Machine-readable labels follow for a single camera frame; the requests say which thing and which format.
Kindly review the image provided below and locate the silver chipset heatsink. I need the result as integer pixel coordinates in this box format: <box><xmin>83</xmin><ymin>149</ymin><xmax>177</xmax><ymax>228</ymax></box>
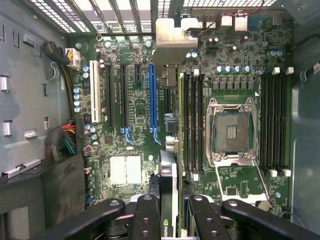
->
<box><xmin>109</xmin><ymin>154</ymin><xmax>143</xmax><ymax>188</ymax></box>

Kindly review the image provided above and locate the metal socket cover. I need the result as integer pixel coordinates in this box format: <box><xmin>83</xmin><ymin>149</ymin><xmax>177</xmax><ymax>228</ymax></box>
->
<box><xmin>214</xmin><ymin>159</ymin><xmax>274</xmax><ymax>207</ymax></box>

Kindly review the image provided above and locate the CPU socket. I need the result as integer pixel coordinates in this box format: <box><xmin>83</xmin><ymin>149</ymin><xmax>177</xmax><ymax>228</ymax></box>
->
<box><xmin>206</xmin><ymin>96</ymin><xmax>259</xmax><ymax>167</ymax></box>

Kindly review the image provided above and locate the RAM slot with black latches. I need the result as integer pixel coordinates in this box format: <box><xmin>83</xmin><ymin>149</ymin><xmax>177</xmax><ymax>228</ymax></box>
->
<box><xmin>198</xmin><ymin>72</ymin><xmax>205</xmax><ymax>176</ymax></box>
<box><xmin>183</xmin><ymin>72</ymin><xmax>191</xmax><ymax>176</ymax></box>
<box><xmin>259</xmin><ymin>72</ymin><xmax>268</xmax><ymax>176</ymax></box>
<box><xmin>274</xmin><ymin>72</ymin><xmax>282</xmax><ymax>176</ymax></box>

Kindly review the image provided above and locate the RAM slot with white latches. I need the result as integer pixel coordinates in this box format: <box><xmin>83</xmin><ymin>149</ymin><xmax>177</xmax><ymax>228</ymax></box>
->
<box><xmin>281</xmin><ymin>66</ymin><xmax>295</xmax><ymax>178</ymax></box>
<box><xmin>191</xmin><ymin>68</ymin><xmax>200</xmax><ymax>182</ymax></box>
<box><xmin>267</xmin><ymin>66</ymin><xmax>277</xmax><ymax>178</ymax></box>

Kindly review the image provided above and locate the green motherboard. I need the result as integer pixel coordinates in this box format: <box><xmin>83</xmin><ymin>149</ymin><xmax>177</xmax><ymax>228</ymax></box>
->
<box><xmin>69</xmin><ymin>14</ymin><xmax>293</xmax><ymax>221</ymax></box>

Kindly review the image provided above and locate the blue expansion slot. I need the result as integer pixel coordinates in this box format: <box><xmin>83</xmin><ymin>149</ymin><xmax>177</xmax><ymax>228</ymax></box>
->
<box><xmin>148</xmin><ymin>63</ymin><xmax>163</xmax><ymax>146</ymax></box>

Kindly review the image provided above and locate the open grey PC case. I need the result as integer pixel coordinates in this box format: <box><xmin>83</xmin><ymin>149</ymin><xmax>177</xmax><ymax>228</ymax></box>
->
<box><xmin>0</xmin><ymin>0</ymin><xmax>320</xmax><ymax>240</ymax></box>

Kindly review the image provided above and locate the white expansion slot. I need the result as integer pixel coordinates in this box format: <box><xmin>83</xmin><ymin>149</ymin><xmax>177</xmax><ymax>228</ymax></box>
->
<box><xmin>89</xmin><ymin>59</ymin><xmax>103</xmax><ymax>124</ymax></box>

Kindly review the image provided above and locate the short black expansion slot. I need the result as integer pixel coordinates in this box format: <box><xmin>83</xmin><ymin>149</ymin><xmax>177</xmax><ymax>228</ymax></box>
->
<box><xmin>134</xmin><ymin>63</ymin><xmax>143</xmax><ymax>84</ymax></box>

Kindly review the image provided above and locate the multicolour power wire bundle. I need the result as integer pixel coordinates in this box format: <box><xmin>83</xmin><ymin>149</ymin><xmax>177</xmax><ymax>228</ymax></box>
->
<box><xmin>45</xmin><ymin>119</ymin><xmax>85</xmax><ymax>163</ymax></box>

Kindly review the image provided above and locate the power cable with white plug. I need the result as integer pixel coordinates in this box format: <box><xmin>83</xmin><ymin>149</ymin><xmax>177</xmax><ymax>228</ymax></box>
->
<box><xmin>41</xmin><ymin>40</ymin><xmax>82</xmax><ymax>118</ymax></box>

